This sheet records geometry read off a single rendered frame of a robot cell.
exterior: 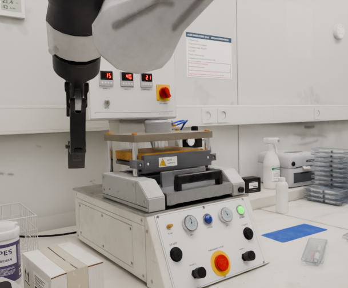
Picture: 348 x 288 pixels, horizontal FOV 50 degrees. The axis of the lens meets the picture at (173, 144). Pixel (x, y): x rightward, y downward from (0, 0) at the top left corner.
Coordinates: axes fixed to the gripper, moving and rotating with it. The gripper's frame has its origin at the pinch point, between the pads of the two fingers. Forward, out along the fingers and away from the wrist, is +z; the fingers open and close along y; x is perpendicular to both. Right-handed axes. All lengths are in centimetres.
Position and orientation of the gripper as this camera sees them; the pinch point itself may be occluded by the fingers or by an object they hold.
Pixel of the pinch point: (75, 136)
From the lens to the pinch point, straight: 75.6
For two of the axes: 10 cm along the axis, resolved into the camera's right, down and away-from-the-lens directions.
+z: -2.1, 6.5, 7.3
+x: 9.6, -0.2, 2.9
